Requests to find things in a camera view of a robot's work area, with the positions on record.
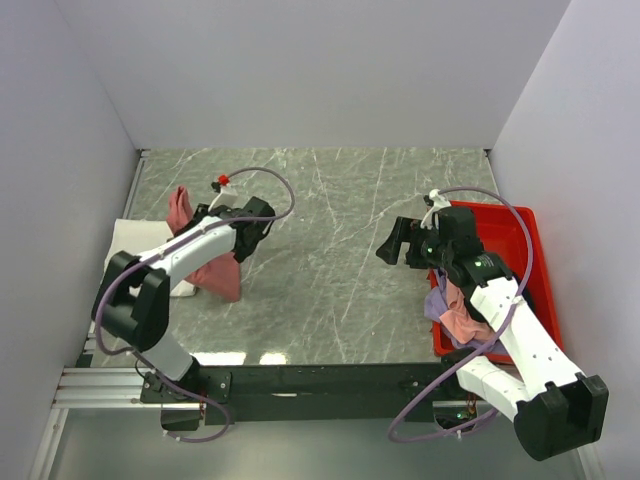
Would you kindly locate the folded white t shirt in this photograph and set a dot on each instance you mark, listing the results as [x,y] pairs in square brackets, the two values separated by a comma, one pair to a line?
[137,236]

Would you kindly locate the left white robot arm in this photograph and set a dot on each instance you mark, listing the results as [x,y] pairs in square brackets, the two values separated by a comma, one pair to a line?
[132,303]

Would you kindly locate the red plastic bin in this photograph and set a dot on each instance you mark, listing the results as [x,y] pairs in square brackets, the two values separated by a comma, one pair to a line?
[502,234]

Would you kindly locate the dark pink t shirt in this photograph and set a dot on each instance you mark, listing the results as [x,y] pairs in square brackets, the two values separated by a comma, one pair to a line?
[222,275]

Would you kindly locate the lavender t shirt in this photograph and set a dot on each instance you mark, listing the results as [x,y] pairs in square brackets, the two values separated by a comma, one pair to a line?
[434,306]

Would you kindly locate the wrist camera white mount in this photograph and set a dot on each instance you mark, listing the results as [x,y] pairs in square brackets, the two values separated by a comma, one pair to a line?
[435,202]
[224,193]

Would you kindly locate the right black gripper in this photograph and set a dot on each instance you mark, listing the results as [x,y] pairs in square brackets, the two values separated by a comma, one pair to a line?
[406,230]

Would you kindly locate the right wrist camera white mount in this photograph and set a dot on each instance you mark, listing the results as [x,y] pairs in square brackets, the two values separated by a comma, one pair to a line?
[435,202]

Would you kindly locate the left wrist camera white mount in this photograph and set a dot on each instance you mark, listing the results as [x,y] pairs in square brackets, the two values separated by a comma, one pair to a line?
[224,193]

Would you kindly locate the aluminium frame rail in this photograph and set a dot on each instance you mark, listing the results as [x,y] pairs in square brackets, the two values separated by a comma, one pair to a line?
[98,388]

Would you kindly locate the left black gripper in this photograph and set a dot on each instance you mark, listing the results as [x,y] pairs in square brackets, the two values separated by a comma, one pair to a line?
[200,212]

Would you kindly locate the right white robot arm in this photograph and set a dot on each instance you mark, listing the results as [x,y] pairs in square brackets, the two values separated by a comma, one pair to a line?
[553,405]

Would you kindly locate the light pink t shirt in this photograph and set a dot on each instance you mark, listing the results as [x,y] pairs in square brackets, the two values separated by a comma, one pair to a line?
[458,321]

